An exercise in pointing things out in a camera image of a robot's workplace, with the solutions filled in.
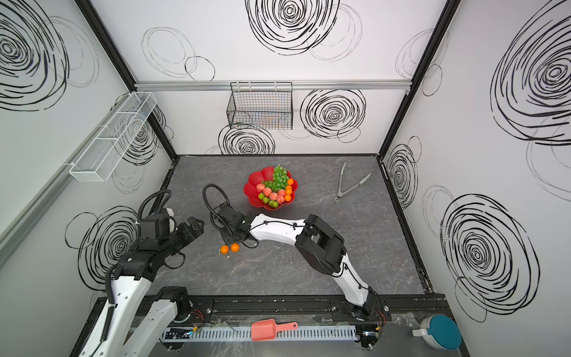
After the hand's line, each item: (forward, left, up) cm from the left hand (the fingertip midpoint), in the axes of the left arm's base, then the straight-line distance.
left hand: (194, 227), depth 77 cm
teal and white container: (-27, -78, -6) cm, 82 cm away
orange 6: (-2, -8, -13) cm, 16 cm away
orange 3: (+24, -33, -10) cm, 42 cm away
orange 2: (+27, -33, -10) cm, 43 cm away
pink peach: (+27, -19, -11) cm, 35 cm away
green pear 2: (+21, -22, -12) cm, 33 cm away
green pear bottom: (+17, -27, -11) cm, 34 cm away
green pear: (+23, -20, -14) cm, 34 cm away
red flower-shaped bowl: (+34, -17, -12) cm, 40 cm away
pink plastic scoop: (-27, -27, -15) cm, 41 cm away
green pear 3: (+19, -25, -12) cm, 33 cm away
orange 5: (-1, -13, -13) cm, 18 cm away
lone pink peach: (+25, -29, -11) cm, 40 cm away
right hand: (+3, -9, -10) cm, 14 cm away
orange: (+30, -33, -10) cm, 46 cm away
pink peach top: (+20, -29, -11) cm, 37 cm away
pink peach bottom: (+25, -23, -12) cm, 36 cm away
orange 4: (+21, -32, -10) cm, 40 cm away
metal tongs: (+27, -58, -14) cm, 65 cm away
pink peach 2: (+23, -26, -12) cm, 37 cm away
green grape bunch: (+31, -28, -11) cm, 43 cm away
